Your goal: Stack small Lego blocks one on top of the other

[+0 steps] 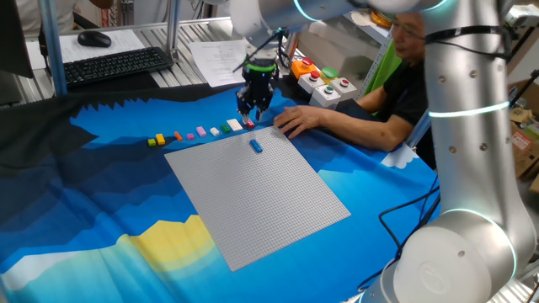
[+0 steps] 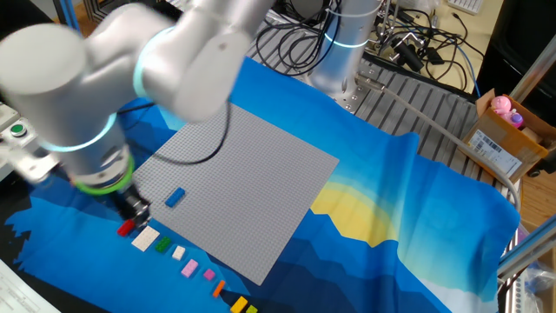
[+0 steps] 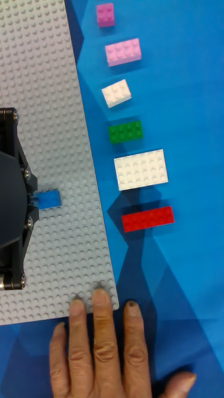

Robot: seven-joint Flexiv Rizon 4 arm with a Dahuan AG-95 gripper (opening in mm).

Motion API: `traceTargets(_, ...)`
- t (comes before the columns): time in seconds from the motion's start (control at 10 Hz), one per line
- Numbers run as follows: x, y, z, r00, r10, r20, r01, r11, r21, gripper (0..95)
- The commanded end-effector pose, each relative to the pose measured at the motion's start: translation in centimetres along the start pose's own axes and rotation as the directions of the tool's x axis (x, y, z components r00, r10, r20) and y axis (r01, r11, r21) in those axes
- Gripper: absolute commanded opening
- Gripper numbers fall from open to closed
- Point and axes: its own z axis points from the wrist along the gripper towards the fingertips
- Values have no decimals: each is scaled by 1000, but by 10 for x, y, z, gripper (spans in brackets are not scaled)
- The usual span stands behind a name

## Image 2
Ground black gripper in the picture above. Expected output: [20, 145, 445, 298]
[110, 185, 153, 228]

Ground red Lego brick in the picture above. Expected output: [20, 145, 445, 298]
[116, 218, 136, 238]

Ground blue Lego brick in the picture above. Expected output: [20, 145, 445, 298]
[164, 187, 187, 209]

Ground gray Lego baseplate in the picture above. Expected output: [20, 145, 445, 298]
[129, 103, 341, 287]

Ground large white Lego plate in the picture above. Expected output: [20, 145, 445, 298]
[130, 225, 161, 253]

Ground light pink Lego brick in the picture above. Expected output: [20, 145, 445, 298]
[180, 258, 200, 278]

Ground printed white paper sheet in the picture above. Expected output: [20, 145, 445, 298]
[0, 258, 63, 313]

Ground white box green button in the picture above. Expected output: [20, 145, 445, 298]
[0, 119, 40, 147]

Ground white box red button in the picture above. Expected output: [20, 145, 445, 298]
[0, 103, 21, 130]

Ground blue landscape print cloth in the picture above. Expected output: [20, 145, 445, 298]
[0, 56, 521, 313]

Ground open cardboard box with label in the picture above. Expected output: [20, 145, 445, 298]
[458, 88, 556, 184]

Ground pink pig toy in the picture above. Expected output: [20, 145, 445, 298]
[490, 95, 513, 117]

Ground white keyboard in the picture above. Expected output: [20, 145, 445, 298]
[447, 0, 486, 17]

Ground purple toy bottle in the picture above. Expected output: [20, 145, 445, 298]
[505, 110, 525, 130]

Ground clear plastic bag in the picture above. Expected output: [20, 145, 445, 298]
[523, 263, 556, 313]

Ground black cabinet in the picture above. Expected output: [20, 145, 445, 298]
[475, 0, 556, 128]

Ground green flange ring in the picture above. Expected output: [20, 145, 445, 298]
[71, 155, 136, 196]

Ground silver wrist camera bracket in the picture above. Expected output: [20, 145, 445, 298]
[0, 145, 60, 183]

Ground aluminium frame post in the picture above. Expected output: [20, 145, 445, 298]
[58, 0, 82, 34]
[509, 33, 556, 103]

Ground black cable bundle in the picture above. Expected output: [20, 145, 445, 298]
[254, 0, 342, 78]

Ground aluminium frame rail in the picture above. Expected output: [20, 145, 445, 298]
[496, 215, 556, 280]

